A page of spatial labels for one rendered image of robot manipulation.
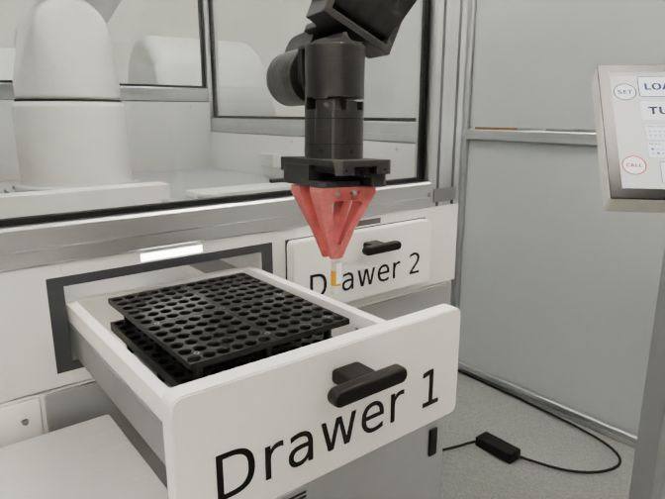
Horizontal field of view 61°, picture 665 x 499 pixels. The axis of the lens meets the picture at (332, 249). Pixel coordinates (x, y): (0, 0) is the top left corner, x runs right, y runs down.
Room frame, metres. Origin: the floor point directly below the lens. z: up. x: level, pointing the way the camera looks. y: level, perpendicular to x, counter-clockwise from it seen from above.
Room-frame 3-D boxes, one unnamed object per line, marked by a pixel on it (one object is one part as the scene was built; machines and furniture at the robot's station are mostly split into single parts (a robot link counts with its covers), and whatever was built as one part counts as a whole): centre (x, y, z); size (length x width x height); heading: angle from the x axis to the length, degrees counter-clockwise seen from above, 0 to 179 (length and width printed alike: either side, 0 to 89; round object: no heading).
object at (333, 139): (0.56, 0.00, 1.08); 0.10 x 0.07 x 0.07; 36
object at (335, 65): (0.56, 0.00, 1.14); 0.07 x 0.06 x 0.07; 30
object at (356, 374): (0.40, -0.02, 0.91); 0.07 x 0.04 x 0.01; 128
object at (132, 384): (0.59, 0.13, 0.86); 0.40 x 0.26 x 0.06; 38
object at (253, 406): (0.42, 0.00, 0.87); 0.29 x 0.02 x 0.11; 128
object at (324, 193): (0.56, 0.00, 1.01); 0.07 x 0.07 x 0.09; 36
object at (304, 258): (0.87, -0.05, 0.87); 0.29 x 0.02 x 0.11; 128
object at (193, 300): (0.58, 0.12, 0.87); 0.22 x 0.18 x 0.06; 38
